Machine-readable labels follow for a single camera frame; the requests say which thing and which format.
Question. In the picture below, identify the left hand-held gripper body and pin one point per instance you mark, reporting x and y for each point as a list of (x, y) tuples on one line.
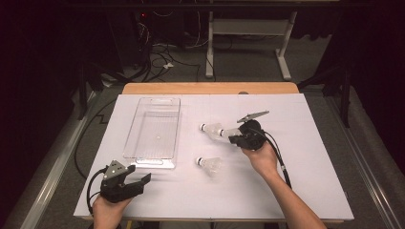
[(116, 192)]

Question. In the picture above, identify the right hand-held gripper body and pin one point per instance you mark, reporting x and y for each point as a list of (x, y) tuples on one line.
[(251, 136)]

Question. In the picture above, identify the clear plastic tray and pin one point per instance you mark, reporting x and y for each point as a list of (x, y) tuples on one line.
[(153, 127)]

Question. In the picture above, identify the person's left hand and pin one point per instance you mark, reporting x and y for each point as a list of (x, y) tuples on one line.
[(106, 214)]

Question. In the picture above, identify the person's right hand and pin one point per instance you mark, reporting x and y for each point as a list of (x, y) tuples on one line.
[(262, 160)]

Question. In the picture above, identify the dark round table grommet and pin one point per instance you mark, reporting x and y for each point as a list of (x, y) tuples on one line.
[(243, 93)]

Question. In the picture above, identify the white table mat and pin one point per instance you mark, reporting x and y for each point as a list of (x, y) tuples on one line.
[(207, 197)]

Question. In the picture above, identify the black metal stand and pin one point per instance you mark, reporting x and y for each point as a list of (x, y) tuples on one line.
[(344, 95), (83, 92)]

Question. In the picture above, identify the white plug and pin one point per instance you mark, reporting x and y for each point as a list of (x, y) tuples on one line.
[(168, 65)]

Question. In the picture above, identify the aluminium floor rail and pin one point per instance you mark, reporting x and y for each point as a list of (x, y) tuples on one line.
[(54, 171), (366, 178)]

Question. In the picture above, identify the white metal desk frame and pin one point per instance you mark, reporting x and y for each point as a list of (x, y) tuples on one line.
[(248, 27)]

